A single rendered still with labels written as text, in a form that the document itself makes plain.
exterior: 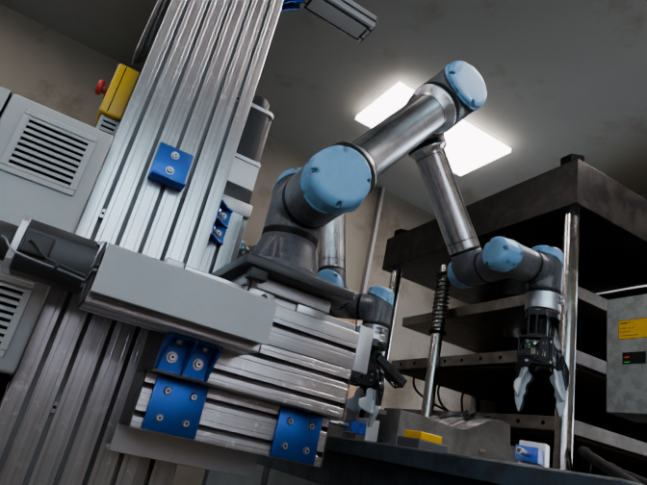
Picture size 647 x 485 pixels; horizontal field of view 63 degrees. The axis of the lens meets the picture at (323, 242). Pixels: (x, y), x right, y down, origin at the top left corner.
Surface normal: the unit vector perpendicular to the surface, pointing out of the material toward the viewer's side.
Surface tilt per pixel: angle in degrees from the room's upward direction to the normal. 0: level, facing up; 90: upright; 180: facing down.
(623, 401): 90
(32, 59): 90
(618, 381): 90
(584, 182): 90
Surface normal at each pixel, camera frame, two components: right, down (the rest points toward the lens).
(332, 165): 0.35, -0.18
